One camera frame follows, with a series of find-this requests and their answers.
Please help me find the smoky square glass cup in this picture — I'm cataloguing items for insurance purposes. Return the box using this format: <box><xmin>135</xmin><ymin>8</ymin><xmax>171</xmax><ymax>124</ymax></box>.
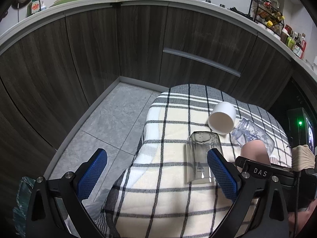
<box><xmin>185</xmin><ymin>131</ymin><xmax>223</xmax><ymax>185</ymax></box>

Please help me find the grey drawer handle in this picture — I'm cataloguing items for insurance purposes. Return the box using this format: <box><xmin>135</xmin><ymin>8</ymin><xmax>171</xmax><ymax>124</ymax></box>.
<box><xmin>163</xmin><ymin>47</ymin><xmax>241</xmax><ymax>77</ymax></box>

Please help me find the small white cup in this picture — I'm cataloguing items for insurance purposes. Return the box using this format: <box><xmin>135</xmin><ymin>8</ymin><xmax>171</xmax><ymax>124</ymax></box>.
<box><xmin>207</xmin><ymin>102</ymin><xmax>236</xmax><ymax>135</ymax></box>

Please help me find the pink plastic cup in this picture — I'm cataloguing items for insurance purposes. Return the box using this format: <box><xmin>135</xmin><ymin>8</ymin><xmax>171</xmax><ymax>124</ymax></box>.
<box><xmin>241</xmin><ymin>140</ymin><xmax>270</xmax><ymax>165</ymax></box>

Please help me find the white checkered tablecloth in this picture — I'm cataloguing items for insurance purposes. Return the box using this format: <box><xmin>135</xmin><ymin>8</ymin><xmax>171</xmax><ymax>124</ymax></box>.
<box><xmin>96</xmin><ymin>84</ymin><xmax>292</xmax><ymax>237</ymax></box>

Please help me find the clear printed glass jar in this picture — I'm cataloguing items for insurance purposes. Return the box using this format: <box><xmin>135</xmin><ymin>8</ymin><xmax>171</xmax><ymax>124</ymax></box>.
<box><xmin>231</xmin><ymin>118</ymin><xmax>275</xmax><ymax>156</ymax></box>

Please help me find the green dish soap bottle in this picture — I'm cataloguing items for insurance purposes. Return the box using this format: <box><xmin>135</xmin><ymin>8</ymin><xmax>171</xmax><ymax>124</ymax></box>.
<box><xmin>27</xmin><ymin>0</ymin><xmax>41</xmax><ymax>17</ymax></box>

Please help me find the gripper mounted screen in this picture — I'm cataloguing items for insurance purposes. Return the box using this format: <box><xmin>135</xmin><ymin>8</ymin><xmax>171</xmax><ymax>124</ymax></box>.
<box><xmin>287</xmin><ymin>107</ymin><xmax>315</xmax><ymax>155</ymax></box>

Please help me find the black spice rack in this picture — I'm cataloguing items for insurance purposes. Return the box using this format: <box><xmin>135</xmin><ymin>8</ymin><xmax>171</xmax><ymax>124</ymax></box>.
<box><xmin>248</xmin><ymin>0</ymin><xmax>285</xmax><ymax>35</ymax></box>

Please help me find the red label sauce bottle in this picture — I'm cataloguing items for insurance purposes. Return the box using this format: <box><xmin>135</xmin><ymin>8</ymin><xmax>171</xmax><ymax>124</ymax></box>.
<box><xmin>293</xmin><ymin>33</ymin><xmax>307</xmax><ymax>59</ymax></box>

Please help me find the black built-in dishwasher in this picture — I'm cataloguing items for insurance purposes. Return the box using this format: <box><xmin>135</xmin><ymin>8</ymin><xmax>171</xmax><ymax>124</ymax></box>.
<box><xmin>269</xmin><ymin>76</ymin><xmax>316</xmax><ymax>120</ymax></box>

